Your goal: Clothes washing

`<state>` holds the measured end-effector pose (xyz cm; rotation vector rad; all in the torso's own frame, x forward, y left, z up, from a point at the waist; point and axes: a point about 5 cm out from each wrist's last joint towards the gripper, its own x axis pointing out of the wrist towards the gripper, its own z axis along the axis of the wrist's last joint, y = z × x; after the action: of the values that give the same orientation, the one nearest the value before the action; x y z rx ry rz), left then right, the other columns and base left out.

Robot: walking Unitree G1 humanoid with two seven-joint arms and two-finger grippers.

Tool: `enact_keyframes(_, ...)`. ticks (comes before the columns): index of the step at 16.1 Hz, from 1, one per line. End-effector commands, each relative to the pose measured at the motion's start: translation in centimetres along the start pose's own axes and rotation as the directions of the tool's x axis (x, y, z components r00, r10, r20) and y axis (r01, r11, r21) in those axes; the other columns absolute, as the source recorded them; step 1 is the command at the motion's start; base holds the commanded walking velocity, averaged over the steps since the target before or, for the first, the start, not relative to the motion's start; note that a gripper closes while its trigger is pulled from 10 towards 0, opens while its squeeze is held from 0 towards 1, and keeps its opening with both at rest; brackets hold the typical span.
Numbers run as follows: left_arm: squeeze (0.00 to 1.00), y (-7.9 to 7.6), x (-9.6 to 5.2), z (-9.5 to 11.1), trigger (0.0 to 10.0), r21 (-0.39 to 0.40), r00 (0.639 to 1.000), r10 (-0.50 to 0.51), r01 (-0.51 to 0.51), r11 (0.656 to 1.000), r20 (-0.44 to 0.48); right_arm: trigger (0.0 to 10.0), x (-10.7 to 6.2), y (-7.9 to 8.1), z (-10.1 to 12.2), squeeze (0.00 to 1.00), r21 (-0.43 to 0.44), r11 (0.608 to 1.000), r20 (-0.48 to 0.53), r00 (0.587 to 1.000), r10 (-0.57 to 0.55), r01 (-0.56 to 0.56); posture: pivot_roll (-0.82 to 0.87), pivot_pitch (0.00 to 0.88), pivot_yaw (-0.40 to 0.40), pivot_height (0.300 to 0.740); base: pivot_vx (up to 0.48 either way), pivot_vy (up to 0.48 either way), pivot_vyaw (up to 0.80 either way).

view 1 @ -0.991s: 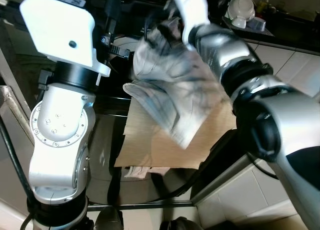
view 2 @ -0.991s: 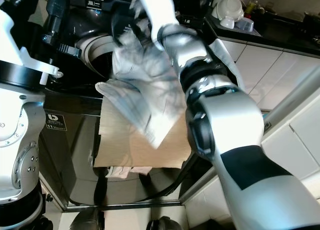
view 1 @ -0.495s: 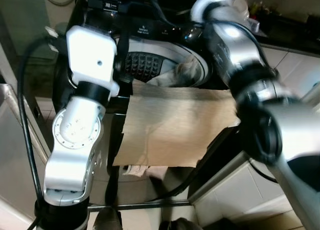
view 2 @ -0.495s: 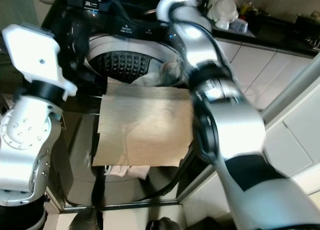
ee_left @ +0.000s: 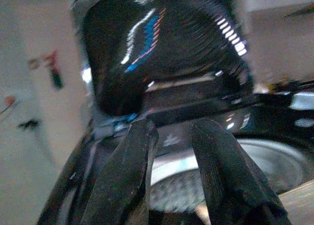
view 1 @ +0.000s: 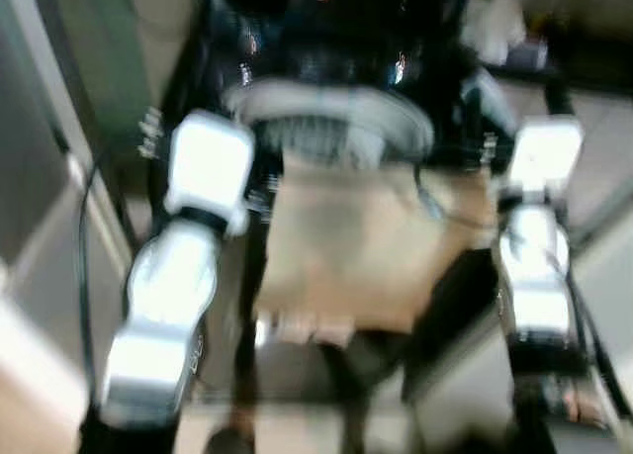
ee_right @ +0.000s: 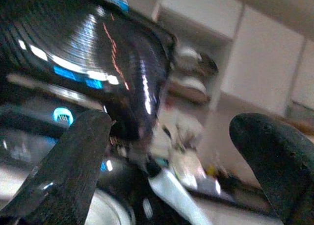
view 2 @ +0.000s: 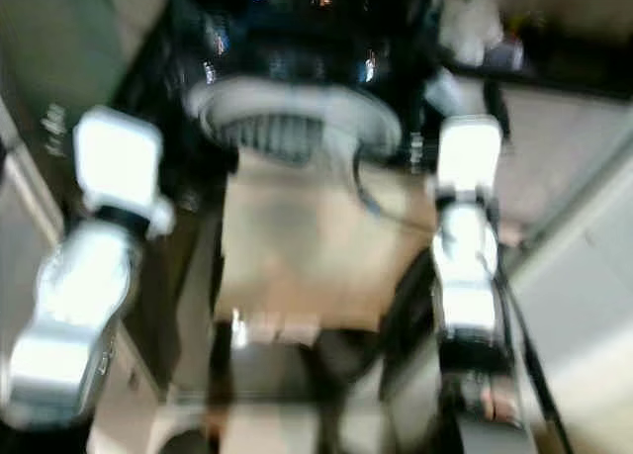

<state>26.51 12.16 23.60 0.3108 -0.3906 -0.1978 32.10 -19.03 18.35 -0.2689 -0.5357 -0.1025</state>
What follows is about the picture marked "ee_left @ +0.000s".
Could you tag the red and green wall hook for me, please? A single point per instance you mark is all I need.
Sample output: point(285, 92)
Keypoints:
point(55, 73)

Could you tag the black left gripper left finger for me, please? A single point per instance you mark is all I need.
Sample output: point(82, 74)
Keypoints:
point(122, 181)

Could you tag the black top-load washing machine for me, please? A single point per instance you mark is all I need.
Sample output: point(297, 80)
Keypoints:
point(184, 38)

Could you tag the steel washer drum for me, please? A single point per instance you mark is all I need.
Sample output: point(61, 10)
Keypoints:
point(274, 163)

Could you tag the round orange wall hook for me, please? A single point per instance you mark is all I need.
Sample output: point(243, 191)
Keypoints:
point(9, 101)

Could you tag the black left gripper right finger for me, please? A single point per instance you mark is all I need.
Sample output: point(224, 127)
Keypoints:
point(225, 181)

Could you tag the brown cardboard sheet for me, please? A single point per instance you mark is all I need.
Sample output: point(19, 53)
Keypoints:
point(299, 205)

